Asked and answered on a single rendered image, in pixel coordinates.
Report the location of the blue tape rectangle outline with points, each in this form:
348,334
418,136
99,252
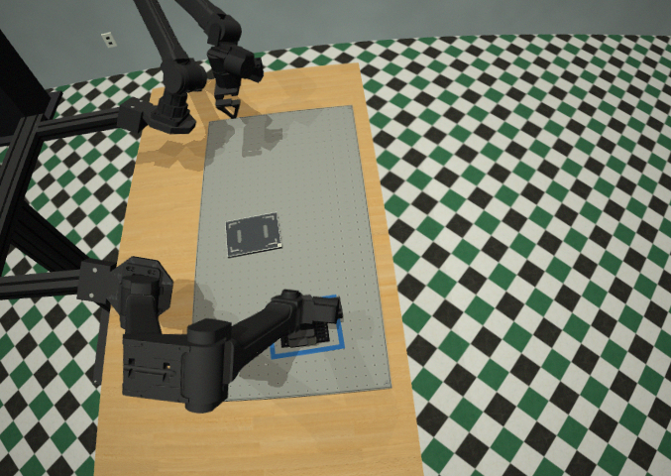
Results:
314,350

